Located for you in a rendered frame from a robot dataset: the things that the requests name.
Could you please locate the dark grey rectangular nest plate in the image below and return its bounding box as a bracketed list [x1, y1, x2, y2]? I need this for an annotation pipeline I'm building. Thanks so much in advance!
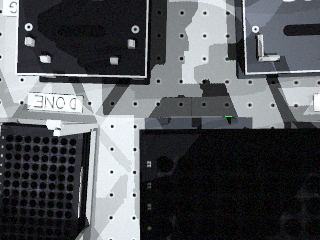
[234, 0, 320, 79]

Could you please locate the black regrip nest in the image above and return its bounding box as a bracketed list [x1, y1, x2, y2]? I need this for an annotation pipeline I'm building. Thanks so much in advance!
[15, 0, 152, 85]

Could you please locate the grey perforated breadboard table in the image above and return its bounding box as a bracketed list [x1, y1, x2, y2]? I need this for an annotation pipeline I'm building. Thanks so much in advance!
[0, 0, 320, 240]

